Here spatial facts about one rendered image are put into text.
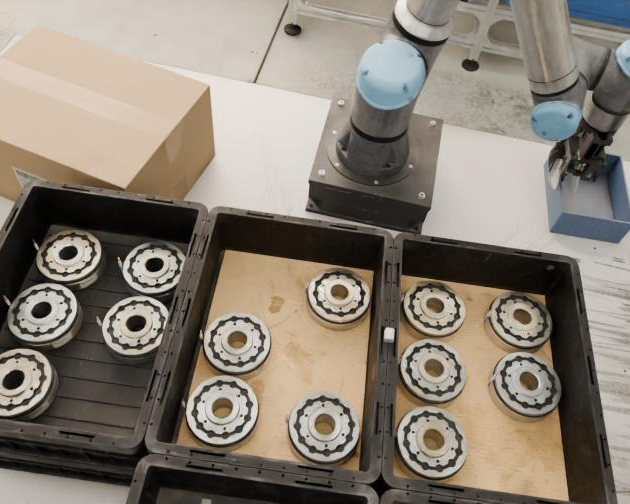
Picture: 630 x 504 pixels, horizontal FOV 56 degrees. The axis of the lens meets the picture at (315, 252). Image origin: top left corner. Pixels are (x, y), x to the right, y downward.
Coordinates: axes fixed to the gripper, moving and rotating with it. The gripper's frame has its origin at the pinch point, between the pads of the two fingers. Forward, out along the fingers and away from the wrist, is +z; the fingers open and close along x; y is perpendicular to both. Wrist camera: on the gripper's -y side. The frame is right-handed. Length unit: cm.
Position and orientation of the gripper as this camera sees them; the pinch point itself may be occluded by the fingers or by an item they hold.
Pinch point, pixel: (556, 181)
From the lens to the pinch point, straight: 141.3
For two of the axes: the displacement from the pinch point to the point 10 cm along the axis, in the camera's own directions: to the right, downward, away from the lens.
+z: -0.8, 5.7, 8.2
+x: 9.9, 1.7, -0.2
